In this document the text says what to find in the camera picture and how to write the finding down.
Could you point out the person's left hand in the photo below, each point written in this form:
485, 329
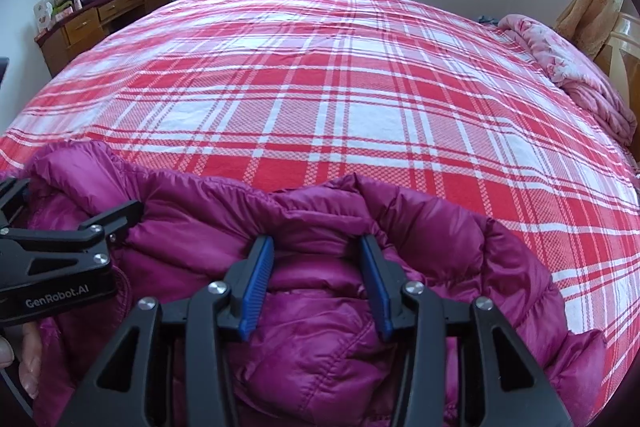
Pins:
30, 372

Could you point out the pink folded quilt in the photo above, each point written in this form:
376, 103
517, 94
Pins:
575, 67

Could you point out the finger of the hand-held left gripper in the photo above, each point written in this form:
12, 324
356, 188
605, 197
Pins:
12, 202
120, 217

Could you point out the white package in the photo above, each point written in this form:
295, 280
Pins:
42, 14

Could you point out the cream wooden headboard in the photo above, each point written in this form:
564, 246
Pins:
627, 57

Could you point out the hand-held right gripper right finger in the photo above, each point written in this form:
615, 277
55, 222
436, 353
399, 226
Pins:
376, 287

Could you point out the magenta puffer jacket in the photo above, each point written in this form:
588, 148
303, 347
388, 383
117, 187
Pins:
310, 357

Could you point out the brown wooden desk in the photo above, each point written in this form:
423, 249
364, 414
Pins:
80, 32

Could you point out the bed with red plaid sheet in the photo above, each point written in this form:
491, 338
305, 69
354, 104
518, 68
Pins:
350, 107

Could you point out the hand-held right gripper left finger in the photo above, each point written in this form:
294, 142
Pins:
257, 287

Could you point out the long yellow patterned curtain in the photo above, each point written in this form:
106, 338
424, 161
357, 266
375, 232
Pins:
595, 7

